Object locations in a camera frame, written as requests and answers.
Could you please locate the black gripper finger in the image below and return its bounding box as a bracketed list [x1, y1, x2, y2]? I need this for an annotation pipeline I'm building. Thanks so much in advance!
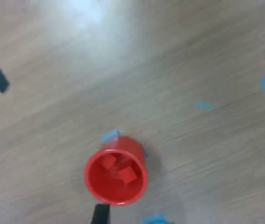
[91, 203, 111, 224]

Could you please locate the red cube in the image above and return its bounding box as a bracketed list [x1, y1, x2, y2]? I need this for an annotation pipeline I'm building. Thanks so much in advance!
[118, 166, 138, 184]
[101, 155, 117, 169]

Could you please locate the red plastic cup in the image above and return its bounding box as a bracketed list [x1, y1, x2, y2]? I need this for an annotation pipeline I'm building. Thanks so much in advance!
[84, 136, 149, 207]

